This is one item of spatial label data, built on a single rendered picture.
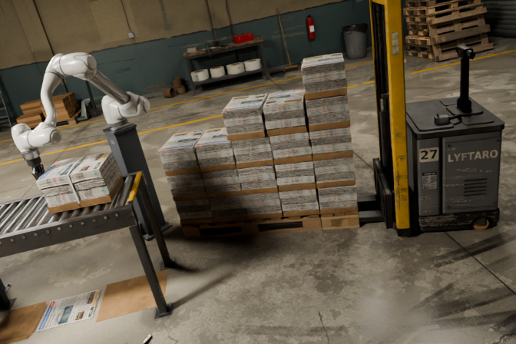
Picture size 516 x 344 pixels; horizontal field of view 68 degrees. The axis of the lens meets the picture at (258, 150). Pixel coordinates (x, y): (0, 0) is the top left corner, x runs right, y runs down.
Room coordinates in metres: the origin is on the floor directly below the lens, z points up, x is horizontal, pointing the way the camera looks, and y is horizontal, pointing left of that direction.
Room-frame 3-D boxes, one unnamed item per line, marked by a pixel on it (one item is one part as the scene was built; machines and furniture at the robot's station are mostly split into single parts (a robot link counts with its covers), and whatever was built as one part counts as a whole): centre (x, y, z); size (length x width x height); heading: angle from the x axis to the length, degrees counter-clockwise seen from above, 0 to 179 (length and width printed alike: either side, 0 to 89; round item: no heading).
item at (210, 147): (2.84, 0.15, 0.42); 1.17 x 0.39 x 0.83; 78
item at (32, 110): (8.32, 4.30, 0.28); 1.20 x 0.83 x 0.57; 95
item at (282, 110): (2.75, -0.27, 0.95); 0.38 x 0.29 x 0.23; 166
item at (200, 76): (8.94, 0.34, 0.55); 1.80 x 0.70 x 1.09; 95
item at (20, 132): (2.19, 1.32, 1.27); 0.13 x 0.11 x 0.16; 72
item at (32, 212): (2.18, 1.47, 0.77); 0.47 x 0.05 x 0.05; 5
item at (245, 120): (2.82, 0.02, 0.95); 0.38 x 0.29 x 0.23; 166
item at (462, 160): (2.52, -1.35, 0.40); 0.69 x 0.55 x 0.80; 168
